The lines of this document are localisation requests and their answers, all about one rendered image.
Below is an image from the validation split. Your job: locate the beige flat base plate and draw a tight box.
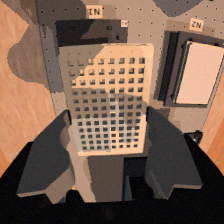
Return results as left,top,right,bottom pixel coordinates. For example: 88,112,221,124
35,0,224,202

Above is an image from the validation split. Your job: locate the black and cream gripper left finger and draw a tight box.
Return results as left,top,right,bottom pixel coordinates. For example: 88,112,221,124
0,109,75,224

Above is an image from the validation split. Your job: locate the cream label with dark letters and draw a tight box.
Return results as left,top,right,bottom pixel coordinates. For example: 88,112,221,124
189,18,203,32

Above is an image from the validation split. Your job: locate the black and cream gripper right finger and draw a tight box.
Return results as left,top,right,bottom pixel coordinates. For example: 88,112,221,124
145,106,224,224

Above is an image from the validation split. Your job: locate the beige label with black n1 text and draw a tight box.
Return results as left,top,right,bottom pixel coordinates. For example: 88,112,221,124
86,5,102,18

